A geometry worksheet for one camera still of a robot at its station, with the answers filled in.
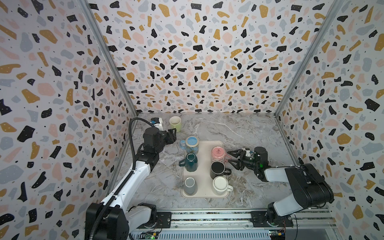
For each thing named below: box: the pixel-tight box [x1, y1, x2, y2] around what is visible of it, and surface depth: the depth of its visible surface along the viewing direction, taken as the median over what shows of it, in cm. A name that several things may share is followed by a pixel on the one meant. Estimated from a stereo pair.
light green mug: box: [169, 116, 182, 132], surface depth 108 cm
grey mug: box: [183, 177, 196, 195], surface depth 78 cm
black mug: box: [210, 161, 232, 180], surface depth 85 cm
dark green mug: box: [179, 152, 199, 172], surface depth 87 cm
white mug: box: [212, 176, 234, 195], surface depth 80 cm
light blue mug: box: [179, 135, 200, 154], surface depth 94 cm
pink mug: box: [211, 146, 232, 166], surface depth 87 cm
